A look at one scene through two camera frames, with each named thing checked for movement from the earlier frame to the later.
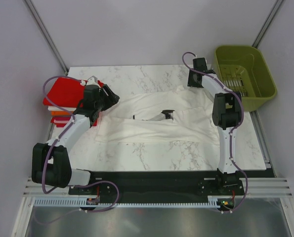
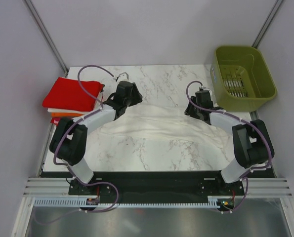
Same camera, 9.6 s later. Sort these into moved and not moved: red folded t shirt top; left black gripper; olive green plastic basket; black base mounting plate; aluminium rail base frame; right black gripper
Moved: right black gripper; left black gripper
Not moved: olive green plastic basket; black base mounting plate; aluminium rail base frame; red folded t shirt top
